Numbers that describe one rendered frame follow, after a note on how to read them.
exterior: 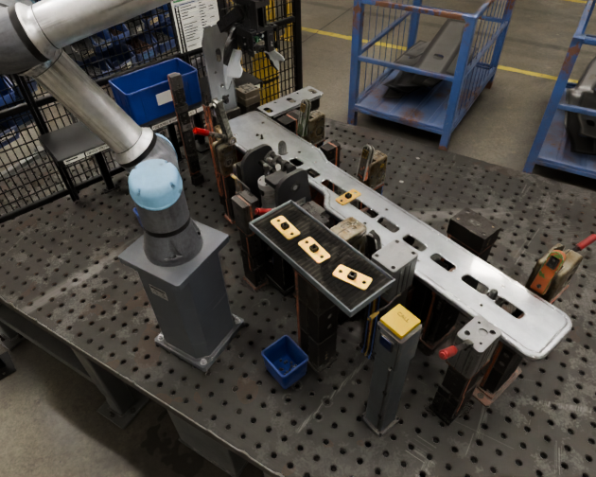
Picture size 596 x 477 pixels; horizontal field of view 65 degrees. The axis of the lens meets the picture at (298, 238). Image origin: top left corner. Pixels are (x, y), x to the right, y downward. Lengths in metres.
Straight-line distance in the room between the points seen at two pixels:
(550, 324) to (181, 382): 1.01
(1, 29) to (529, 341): 1.23
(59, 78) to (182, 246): 0.45
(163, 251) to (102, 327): 0.56
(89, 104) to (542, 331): 1.16
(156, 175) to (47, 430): 1.54
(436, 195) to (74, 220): 1.50
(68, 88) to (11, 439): 1.70
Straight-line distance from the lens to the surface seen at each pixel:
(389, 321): 0.99
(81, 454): 2.30
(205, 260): 1.21
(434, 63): 3.66
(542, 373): 1.61
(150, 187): 1.09
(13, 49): 0.96
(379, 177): 1.67
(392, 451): 1.36
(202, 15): 2.17
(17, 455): 2.42
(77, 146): 1.91
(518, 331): 1.26
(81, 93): 1.14
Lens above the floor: 1.96
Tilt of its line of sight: 44 degrees down
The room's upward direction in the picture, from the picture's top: 2 degrees counter-clockwise
